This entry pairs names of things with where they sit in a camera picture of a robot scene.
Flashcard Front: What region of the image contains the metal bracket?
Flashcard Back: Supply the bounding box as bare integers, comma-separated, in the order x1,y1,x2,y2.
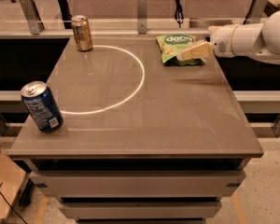
246,0,268,24
18,0,45,35
137,0,147,34

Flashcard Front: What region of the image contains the grey drawer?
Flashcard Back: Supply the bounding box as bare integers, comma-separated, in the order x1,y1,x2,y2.
31,171,245,198
60,202,221,220

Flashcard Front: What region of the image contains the left metal bracket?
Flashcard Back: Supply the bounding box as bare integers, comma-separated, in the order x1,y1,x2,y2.
18,0,45,35

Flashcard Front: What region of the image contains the upper grey drawer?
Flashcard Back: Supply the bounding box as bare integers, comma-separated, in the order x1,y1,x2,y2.
31,171,245,198

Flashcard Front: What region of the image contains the blue pepsi can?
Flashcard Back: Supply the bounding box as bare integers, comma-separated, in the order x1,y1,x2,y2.
21,81,63,133

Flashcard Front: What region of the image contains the black floor cable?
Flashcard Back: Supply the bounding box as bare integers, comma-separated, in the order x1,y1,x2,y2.
0,175,28,224

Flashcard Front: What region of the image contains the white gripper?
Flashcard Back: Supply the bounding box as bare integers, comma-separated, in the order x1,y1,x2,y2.
176,25,236,61

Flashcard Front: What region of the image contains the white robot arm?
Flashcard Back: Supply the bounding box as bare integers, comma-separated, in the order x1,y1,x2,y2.
176,11,280,65

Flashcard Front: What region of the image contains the right metal bracket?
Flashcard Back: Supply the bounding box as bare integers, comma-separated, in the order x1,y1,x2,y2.
246,0,268,24

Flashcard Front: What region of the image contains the gold soda can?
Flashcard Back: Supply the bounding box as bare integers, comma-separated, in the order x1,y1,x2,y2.
71,15,93,51

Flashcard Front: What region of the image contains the green rice chip bag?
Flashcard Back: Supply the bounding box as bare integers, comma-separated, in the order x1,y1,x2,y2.
156,34,204,66

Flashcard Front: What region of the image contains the middle metal bracket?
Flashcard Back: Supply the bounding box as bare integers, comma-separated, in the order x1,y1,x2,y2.
137,0,147,34

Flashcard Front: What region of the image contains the black hanging cable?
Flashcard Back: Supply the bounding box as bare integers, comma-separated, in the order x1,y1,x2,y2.
174,0,185,29

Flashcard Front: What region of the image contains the lower grey drawer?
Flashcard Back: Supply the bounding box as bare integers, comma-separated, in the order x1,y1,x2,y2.
60,202,221,220

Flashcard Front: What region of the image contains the cardboard box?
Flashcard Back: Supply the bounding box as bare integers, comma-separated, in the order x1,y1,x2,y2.
0,150,25,224

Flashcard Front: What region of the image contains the grey drawer cabinet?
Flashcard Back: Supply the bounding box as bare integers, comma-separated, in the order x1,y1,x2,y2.
10,36,262,224

